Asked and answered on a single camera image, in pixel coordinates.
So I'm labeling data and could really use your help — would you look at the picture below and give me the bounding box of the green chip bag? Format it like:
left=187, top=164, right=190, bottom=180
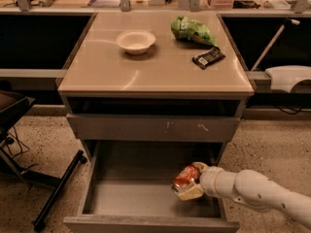
left=171, top=16, right=218, bottom=47

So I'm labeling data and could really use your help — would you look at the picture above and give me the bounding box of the open grey drawer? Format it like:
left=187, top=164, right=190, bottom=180
left=64, top=141, right=239, bottom=233

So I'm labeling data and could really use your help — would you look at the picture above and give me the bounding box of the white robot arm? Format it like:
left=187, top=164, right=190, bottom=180
left=171, top=162, right=311, bottom=229

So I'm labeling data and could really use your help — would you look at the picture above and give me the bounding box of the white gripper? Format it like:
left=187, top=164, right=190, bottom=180
left=178, top=162, right=236, bottom=201

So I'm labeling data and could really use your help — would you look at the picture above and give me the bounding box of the black snack bar packet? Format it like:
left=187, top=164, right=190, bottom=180
left=192, top=47, right=225, bottom=70

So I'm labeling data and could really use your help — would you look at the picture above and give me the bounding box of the black rolling stand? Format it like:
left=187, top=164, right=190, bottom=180
left=0, top=88, right=87, bottom=232

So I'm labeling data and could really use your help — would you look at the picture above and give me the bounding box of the grey drawer cabinet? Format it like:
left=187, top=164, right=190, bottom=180
left=58, top=11, right=254, bottom=164

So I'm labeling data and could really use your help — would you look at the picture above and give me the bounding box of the white bowl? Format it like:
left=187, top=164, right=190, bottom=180
left=116, top=30, right=156, bottom=55

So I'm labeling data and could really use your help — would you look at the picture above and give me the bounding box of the closed grey drawer front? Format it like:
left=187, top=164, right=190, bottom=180
left=67, top=114, right=240, bottom=143

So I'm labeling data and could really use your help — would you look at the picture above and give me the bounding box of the orange soda can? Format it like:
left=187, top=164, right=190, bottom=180
left=171, top=164, right=200, bottom=194

